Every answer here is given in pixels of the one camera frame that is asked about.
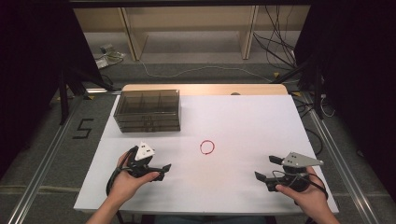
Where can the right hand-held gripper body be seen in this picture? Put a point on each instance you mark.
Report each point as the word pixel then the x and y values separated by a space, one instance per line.
pixel 299 160

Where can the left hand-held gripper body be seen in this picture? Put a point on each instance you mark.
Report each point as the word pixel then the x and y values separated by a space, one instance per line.
pixel 144 152

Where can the smoky transparent drawer box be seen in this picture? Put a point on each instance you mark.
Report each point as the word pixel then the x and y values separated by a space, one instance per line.
pixel 148 109

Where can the person's left hand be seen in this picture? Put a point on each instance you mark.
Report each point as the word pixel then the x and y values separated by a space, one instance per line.
pixel 126 186

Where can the person's right hand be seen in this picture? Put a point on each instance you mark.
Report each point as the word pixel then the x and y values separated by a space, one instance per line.
pixel 311 200

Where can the white table board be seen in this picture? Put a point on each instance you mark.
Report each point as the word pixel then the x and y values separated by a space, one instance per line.
pixel 233 118

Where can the black metal stand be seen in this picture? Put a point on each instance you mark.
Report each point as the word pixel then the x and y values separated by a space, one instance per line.
pixel 63 99
pixel 317 90

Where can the wooden table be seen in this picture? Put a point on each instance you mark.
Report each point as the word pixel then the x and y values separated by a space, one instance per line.
pixel 202 89

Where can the black curtain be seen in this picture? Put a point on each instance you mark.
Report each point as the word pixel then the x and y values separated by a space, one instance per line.
pixel 358 93
pixel 28 77

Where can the wooden shelf unit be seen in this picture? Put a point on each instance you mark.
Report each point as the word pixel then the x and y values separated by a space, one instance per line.
pixel 186 18

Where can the aluminium floor rail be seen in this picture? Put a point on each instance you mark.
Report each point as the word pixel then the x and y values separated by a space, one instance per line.
pixel 40 174
pixel 345 174

